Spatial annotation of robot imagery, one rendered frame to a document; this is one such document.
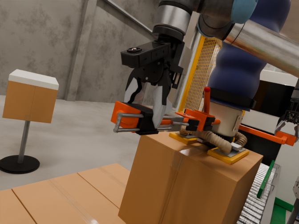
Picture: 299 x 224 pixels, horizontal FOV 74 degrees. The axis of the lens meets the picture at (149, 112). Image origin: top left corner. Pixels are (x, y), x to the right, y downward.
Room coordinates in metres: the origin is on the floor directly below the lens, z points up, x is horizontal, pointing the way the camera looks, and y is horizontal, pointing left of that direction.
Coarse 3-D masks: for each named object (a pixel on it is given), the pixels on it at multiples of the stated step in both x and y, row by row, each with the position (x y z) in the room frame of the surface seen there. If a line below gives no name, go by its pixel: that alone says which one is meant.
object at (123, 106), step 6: (120, 102) 0.44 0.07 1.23; (114, 108) 0.44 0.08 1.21; (120, 108) 0.43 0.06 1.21; (126, 108) 0.42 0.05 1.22; (132, 108) 0.41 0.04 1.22; (138, 108) 0.42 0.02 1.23; (144, 108) 0.45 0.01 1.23; (150, 108) 0.48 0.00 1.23; (114, 114) 0.44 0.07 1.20; (114, 120) 0.44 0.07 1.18; (138, 120) 0.41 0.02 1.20; (120, 126) 0.42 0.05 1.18; (126, 126) 0.41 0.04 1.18; (132, 126) 0.40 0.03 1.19; (132, 132) 0.40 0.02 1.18
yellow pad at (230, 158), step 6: (210, 150) 0.78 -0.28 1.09; (216, 150) 0.78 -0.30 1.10; (234, 150) 0.88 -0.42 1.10; (240, 150) 0.91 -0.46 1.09; (246, 150) 0.98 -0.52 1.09; (216, 156) 0.75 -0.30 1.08; (222, 156) 0.74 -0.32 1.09; (228, 156) 0.75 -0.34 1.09; (234, 156) 0.79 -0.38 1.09; (240, 156) 0.83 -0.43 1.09; (228, 162) 0.72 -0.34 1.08; (234, 162) 0.76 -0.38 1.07
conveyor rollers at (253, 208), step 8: (264, 168) 2.73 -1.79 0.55; (272, 168) 2.89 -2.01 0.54; (256, 176) 2.29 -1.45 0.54; (264, 176) 2.40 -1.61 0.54; (272, 176) 2.50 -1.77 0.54; (256, 184) 2.05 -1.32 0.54; (256, 192) 1.81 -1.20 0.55; (264, 192) 1.86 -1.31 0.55; (248, 200) 1.60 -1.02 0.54; (256, 200) 1.65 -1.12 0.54; (264, 200) 1.69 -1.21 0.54; (248, 208) 1.45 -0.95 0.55; (256, 208) 1.49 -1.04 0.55; (240, 216) 1.31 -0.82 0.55; (248, 216) 1.35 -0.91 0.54; (256, 216) 1.40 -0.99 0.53
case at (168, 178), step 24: (144, 144) 0.79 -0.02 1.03; (168, 144) 0.75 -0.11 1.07; (192, 144) 0.86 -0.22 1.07; (144, 168) 0.77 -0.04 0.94; (168, 168) 0.71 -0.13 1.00; (192, 168) 0.66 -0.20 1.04; (216, 168) 0.63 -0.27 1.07; (240, 168) 0.71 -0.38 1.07; (144, 192) 0.75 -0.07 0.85; (168, 192) 0.69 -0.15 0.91; (192, 192) 0.64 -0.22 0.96; (216, 192) 0.60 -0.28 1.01; (240, 192) 0.72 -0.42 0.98; (120, 216) 0.80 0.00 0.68; (144, 216) 0.73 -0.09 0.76; (168, 216) 0.67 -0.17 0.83; (192, 216) 0.63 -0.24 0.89; (216, 216) 0.59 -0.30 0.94
